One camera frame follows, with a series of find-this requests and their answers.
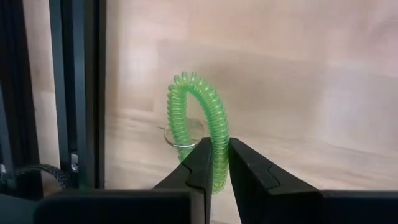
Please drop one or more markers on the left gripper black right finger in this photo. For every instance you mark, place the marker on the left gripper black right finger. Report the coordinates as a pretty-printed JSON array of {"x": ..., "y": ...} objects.
[{"x": 273, "y": 199}]

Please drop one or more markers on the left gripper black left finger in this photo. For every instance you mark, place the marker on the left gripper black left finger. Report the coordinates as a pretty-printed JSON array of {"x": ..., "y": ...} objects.
[{"x": 186, "y": 199}]

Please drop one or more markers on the black metal table frame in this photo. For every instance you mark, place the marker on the black metal table frame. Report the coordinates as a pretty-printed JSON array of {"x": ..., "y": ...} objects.
[{"x": 77, "y": 93}]

